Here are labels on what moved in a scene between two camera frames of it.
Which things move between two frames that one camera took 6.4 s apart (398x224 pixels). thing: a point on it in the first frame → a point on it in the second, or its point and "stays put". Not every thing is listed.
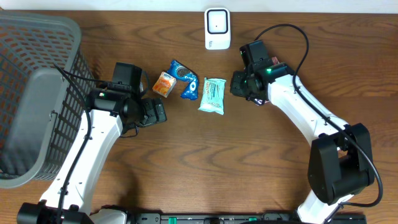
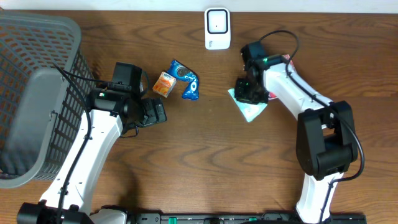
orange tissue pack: x=165 y=84 stays put
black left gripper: x=154 y=111 stays put
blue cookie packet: x=182 y=73 stays put
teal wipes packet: x=212 y=96 → x=250 y=111
